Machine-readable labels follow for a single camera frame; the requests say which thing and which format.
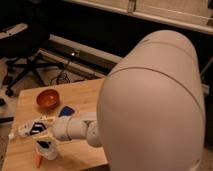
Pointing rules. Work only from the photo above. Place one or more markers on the wooden table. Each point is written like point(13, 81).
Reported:
point(76, 155)

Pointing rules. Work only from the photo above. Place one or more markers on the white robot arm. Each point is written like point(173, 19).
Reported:
point(150, 113)

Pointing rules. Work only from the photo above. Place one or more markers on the orange red bowl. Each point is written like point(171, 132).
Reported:
point(48, 99)

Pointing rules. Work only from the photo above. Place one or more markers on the white ceramic cup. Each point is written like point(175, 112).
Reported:
point(51, 153)

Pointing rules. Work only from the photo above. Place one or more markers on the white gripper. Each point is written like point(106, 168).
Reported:
point(65, 128)

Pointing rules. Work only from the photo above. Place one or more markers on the blue sponge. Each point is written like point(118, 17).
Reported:
point(66, 111)

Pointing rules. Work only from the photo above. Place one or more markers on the white toy vehicle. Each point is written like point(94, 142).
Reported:
point(22, 131)

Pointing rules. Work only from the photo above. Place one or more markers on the black office chair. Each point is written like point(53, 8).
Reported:
point(20, 40)

